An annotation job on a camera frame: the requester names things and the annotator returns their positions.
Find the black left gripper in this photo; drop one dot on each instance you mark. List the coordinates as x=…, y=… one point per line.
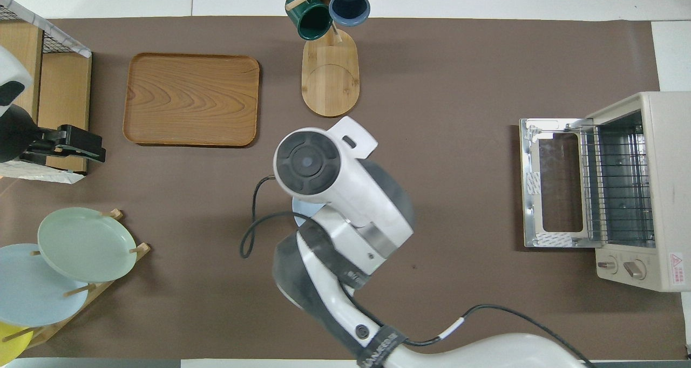
x=75, y=144

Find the small light blue plate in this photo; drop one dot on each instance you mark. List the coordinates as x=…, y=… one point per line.
x=305, y=211

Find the glass oven door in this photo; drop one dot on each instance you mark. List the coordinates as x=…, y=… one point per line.
x=532, y=195

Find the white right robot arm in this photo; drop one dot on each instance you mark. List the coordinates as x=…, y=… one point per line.
x=356, y=184

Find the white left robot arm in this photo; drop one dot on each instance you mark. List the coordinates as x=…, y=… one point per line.
x=8, y=71

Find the cream toaster oven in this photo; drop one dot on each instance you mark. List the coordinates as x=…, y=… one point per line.
x=669, y=195

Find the white patterned cloth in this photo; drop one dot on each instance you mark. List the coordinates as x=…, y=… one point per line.
x=43, y=172

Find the wooden two-tier shelf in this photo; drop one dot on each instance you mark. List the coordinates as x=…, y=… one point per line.
x=65, y=93

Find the light green plate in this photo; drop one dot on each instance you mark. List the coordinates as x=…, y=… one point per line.
x=86, y=244

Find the wooden serving tray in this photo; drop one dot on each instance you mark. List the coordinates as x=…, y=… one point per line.
x=191, y=101

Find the wooden plate rack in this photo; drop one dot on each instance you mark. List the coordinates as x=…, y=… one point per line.
x=102, y=290

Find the large light blue plate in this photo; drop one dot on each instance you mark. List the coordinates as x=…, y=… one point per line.
x=32, y=292

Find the yellow plate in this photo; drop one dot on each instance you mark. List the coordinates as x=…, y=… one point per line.
x=11, y=343

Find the wooden mug tree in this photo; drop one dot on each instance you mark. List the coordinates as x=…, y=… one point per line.
x=330, y=82

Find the dark green mug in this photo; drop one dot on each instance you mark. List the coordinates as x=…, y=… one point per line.
x=310, y=17

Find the blue mug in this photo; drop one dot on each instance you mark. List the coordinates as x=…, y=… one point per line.
x=350, y=4

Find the brown table mat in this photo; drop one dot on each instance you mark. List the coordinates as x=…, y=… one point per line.
x=459, y=60

